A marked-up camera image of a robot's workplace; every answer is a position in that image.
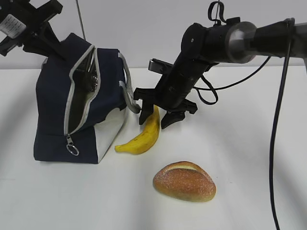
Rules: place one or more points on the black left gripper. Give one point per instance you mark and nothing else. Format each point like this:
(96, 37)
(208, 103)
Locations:
(27, 26)

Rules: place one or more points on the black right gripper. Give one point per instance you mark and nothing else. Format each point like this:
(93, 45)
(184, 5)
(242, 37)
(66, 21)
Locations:
(170, 94)

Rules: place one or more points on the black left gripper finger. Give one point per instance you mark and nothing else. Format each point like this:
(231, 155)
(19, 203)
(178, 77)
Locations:
(88, 81)

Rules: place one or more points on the navy insulated lunch bag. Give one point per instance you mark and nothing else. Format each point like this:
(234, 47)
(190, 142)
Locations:
(74, 125)

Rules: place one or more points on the yellow banana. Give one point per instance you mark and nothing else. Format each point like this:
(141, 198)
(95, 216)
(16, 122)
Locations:
(146, 139)

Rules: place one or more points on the brown bread loaf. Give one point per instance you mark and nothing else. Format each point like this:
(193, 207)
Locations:
(185, 180)

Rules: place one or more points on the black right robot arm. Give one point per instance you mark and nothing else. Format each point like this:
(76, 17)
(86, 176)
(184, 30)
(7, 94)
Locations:
(203, 48)

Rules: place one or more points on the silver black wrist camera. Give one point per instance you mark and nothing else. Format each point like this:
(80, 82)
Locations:
(159, 66)

